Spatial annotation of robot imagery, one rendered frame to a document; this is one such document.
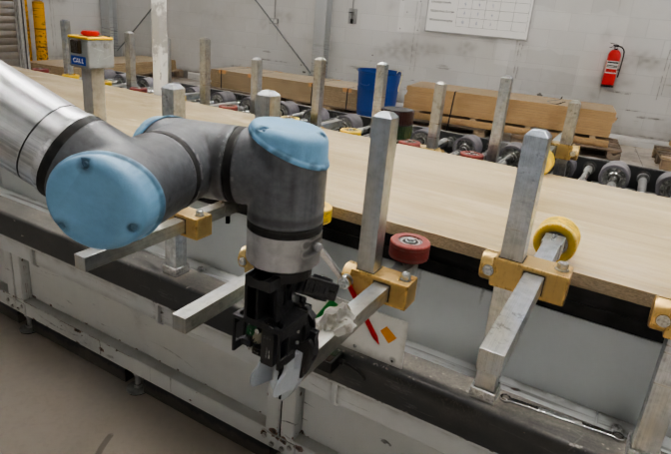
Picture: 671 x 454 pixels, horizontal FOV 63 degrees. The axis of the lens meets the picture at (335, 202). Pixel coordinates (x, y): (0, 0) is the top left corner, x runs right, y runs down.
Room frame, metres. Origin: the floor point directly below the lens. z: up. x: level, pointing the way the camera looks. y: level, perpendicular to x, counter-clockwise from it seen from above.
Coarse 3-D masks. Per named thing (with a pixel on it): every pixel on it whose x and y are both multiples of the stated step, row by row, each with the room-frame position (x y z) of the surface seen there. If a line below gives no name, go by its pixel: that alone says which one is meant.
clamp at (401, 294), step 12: (348, 264) 0.93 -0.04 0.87; (360, 276) 0.91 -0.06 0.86; (372, 276) 0.89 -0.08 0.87; (384, 276) 0.89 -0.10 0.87; (396, 276) 0.90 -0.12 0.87; (360, 288) 0.90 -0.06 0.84; (396, 288) 0.87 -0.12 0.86; (408, 288) 0.87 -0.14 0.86; (396, 300) 0.87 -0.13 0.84; (408, 300) 0.88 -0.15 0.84
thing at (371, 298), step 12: (396, 264) 0.97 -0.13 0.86; (408, 264) 0.98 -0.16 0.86; (372, 288) 0.86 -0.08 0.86; (384, 288) 0.87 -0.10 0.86; (360, 300) 0.82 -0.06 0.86; (372, 300) 0.82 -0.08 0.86; (384, 300) 0.87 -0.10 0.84; (360, 312) 0.78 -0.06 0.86; (372, 312) 0.82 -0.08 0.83; (360, 324) 0.79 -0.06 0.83; (324, 336) 0.70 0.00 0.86; (336, 336) 0.71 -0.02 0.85; (348, 336) 0.75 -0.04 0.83; (324, 348) 0.68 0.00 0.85
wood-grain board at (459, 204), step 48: (144, 96) 2.40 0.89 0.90; (336, 144) 1.80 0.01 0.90; (336, 192) 1.28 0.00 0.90; (432, 192) 1.35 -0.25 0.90; (480, 192) 1.38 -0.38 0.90; (576, 192) 1.47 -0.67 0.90; (624, 192) 1.51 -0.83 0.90; (432, 240) 1.05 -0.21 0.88; (480, 240) 1.04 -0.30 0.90; (624, 240) 1.11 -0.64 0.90; (624, 288) 0.88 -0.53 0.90
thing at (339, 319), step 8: (344, 304) 0.78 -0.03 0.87; (328, 312) 0.75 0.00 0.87; (336, 312) 0.74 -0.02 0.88; (344, 312) 0.75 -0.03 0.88; (320, 320) 0.72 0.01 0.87; (328, 320) 0.73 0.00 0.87; (336, 320) 0.73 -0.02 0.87; (344, 320) 0.72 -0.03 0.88; (352, 320) 0.75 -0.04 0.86; (320, 328) 0.71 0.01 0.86; (328, 328) 0.71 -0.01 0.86; (336, 328) 0.71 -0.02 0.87; (344, 328) 0.71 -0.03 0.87; (352, 328) 0.72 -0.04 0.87
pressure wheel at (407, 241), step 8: (392, 240) 0.98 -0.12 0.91; (400, 240) 0.99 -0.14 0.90; (408, 240) 0.99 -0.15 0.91; (416, 240) 1.00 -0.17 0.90; (424, 240) 0.99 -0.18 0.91; (392, 248) 0.97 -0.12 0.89; (400, 248) 0.96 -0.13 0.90; (408, 248) 0.95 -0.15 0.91; (416, 248) 0.95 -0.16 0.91; (424, 248) 0.96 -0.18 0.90; (392, 256) 0.97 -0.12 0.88; (400, 256) 0.96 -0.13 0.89; (408, 256) 0.95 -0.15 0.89; (416, 256) 0.95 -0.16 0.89; (424, 256) 0.96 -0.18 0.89
